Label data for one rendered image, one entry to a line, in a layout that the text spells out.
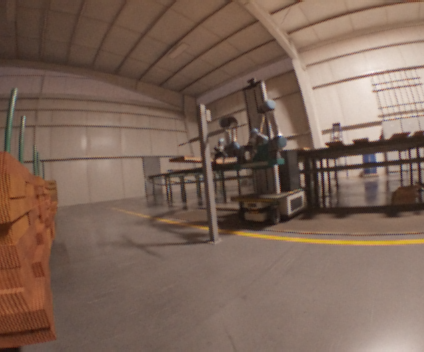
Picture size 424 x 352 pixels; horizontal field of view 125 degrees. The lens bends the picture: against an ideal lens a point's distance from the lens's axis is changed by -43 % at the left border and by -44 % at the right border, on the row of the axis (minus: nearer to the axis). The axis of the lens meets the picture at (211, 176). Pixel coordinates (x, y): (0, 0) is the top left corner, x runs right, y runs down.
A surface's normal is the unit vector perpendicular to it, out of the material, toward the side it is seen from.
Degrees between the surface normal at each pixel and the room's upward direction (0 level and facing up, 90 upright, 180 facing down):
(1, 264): 90
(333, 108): 91
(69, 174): 88
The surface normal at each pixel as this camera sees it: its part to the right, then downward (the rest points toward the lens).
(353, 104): -0.65, 0.06
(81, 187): 0.69, -0.07
